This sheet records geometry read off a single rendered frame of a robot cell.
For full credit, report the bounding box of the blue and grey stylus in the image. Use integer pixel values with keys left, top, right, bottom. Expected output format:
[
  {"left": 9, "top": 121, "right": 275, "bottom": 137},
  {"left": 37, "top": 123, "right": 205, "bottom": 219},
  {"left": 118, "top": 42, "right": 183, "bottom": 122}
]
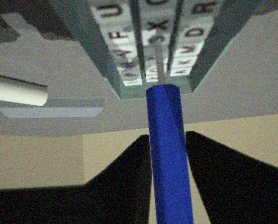
[{"left": 146, "top": 61, "right": 194, "bottom": 224}]

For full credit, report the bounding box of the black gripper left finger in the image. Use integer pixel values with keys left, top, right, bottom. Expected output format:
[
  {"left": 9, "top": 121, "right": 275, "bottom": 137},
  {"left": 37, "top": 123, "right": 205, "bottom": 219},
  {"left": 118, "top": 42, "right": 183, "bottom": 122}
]
[{"left": 0, "top": 134, "right": 152, "bottom": 224}]

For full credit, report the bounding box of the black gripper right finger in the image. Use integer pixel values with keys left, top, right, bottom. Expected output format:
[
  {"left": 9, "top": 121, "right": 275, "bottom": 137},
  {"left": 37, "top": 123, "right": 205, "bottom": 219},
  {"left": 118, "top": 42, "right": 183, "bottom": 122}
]
[{"left": 186, "top": 131, "right": 278, "bottom": 224}]

